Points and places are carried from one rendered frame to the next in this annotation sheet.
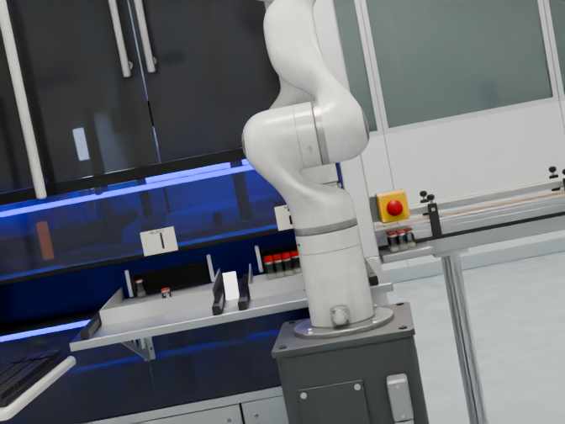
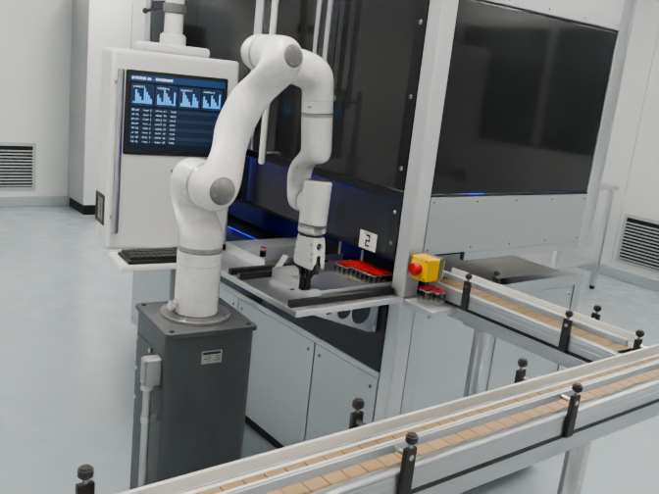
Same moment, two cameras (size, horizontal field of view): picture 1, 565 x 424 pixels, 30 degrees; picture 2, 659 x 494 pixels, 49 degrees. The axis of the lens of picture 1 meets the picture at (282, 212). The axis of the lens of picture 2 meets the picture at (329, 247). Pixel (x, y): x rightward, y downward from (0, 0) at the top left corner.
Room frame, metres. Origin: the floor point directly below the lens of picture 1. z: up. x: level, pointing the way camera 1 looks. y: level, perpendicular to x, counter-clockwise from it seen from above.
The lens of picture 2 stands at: (1.03, -1.75, 1.54)
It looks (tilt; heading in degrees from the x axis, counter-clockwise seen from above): 13 degrees down; 50
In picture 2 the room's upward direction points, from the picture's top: 6 degrees clockwise
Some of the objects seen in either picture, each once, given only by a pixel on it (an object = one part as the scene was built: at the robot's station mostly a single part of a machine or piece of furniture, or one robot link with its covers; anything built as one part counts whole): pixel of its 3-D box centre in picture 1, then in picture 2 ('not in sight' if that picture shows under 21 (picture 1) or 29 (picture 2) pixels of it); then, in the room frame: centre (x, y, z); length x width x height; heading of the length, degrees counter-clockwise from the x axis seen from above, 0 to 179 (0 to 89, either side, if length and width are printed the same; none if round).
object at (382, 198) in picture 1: (392, 206); (426, 268); (2.64, -0.27, 0.99); 0.08 x 0.07 x 0.07; 0
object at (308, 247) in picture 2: not in sight; (309, 248); (2.32, -0.09, 1.03); 0.10 x 0.08 x 0.11; 89
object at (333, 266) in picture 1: (335, 277); (197, 282); (1.96, -0.07, 0.95); 0.19 x 0.19 x 0.18
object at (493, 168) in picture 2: not in sight; (530, 107); (3.10, -0.21, 1.50); 0.85 x 0.01 x 0.59; 0
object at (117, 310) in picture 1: (165, 294); (284, 252); (2.52, 0.32, 0.90); 0.34 x 0.26 x 0.04; 0
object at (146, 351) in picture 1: (136, 349); not in sight; (2.44, 0.40, 0.80); 0.34 x 0.03 x 0.13; 0
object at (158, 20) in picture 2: not in sight; (171, 64); (2.64, 1.54, 1.50); 0.48 x 0.01 x 0.59; 90
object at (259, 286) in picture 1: (303, 270); (337, 278); (2.50, -0.02, 0.90); 0.34 x 0.26 x 0.04; 0
